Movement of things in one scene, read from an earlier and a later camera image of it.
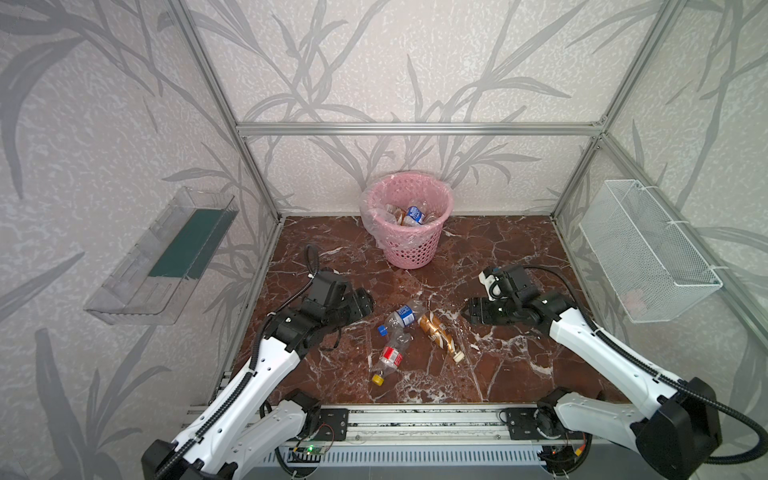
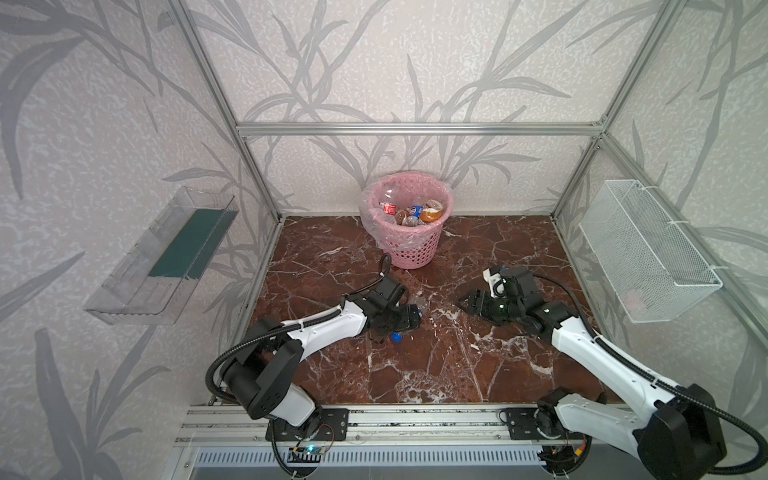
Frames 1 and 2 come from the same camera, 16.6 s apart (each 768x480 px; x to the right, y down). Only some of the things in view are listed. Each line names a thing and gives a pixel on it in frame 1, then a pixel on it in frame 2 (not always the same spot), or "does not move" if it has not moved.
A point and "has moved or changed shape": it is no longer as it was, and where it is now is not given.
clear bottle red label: (391, 357) -> (389, 212)
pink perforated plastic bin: (407, 210) does not move
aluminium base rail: (425, 423) does not move
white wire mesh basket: (657, 272) does not move
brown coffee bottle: (438, 333) -> (432, 212)
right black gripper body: (475, 309) does not move
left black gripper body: (360, 302) -> (398, 318)
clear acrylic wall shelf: (152, 284) does not move
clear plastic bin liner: (400, 208) does not move
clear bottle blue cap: (402, 317) has moved or changed shape
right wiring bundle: (567, 458) does not move
